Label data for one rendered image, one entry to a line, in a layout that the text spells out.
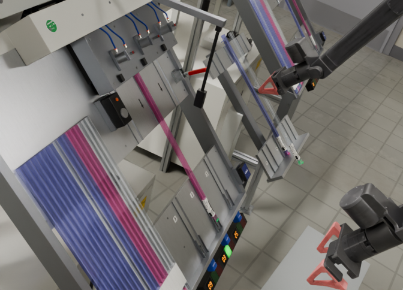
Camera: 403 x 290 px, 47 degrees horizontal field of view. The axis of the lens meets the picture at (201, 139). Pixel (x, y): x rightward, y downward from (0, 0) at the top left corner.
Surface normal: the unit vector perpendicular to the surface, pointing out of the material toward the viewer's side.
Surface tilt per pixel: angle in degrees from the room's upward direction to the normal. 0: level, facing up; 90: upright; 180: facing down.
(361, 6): 90
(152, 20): 48
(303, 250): 0
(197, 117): 90
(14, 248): 0
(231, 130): 90
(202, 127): 90
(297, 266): 0
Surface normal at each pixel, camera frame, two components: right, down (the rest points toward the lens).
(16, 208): -0.39, 0.48
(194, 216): 0.81, -0.23
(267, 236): 0.22, -0.78
